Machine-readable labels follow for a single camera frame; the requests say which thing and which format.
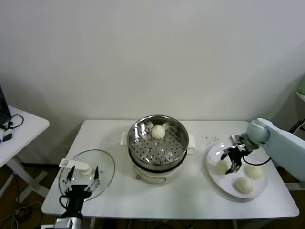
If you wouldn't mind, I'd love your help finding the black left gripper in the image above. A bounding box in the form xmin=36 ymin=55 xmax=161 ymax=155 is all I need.
xmin=61 ymin=166 xmax=100 ymax=202

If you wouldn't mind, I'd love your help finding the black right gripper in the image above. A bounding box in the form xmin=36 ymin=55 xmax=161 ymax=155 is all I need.
xmin=220 ymin=146 xmax=246 ymax=175

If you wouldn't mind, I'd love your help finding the white steamed baozi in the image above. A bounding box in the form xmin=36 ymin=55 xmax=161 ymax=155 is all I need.
xmin=235 ymin=177 xmax=254 ymax=194
xmin=246 ymin=166 xmax=264 ymax=179
xmin=151 ymin=125 xmax=166 ymax=139
xmin=217 ymin=159 xmax=230 ymax=175

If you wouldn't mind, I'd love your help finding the steel steamer basket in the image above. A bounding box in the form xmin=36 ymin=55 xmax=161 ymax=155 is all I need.
xmin=126 ymin=115 xmax=189 ymax=167

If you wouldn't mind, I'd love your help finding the white round plate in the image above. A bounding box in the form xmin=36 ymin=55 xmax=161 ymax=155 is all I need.
xmin=206 ymin=143 xmax=268 ymax=198

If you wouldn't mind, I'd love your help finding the white side table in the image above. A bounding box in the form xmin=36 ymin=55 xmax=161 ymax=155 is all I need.
xmin=0 ymin=104 xmax=50 ymax=204

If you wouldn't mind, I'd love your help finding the white furniture foot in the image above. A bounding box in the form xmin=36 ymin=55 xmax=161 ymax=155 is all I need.
xmin=285 ymin=181 xmax=305 ymax=191

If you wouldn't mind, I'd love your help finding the white shelf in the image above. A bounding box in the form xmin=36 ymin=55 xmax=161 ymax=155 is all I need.
xmin=295 ymin=91 xmax=305 ymax=107

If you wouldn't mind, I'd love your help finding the black laptop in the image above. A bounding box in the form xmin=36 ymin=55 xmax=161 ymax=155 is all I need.
xmin=0 ymin=84 xmax=12 ymax=126

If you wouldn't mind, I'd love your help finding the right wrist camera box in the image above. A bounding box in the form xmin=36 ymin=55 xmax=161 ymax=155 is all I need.
xmin=230 ymin=134 xmax=247 ymax=146

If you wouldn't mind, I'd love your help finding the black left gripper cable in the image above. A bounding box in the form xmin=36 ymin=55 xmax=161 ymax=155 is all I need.
xmin=58 ymin=195 xmax=70 ymax=212

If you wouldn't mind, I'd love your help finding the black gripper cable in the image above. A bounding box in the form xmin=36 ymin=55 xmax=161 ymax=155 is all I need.
xmin=58 ymin=195 xmax=70 ymax=212
xmin=242 ymin=155 xmax=272 ymax=166

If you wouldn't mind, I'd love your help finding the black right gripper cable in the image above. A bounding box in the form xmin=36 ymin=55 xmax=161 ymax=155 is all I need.
xmin=242 ymin=155 xmax=272 ymax=166

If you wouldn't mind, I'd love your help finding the glass lid with white handle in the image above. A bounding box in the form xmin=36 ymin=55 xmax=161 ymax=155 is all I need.
xmin=58 ymin=149 xmax=116 ymax=200

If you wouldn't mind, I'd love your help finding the white floor cable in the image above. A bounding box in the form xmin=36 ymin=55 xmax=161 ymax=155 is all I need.
xmin=0 ymin=201 xmax=42 ymax=229

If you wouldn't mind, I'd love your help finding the black power cable with adapter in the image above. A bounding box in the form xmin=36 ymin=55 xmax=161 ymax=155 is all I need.
xmin=287 ymin=120 xmax=305 ymax=135

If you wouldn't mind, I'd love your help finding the black looped cable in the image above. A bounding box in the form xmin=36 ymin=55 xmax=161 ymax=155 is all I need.
xmin=3 ymin=114 xmax=24 ymax=131

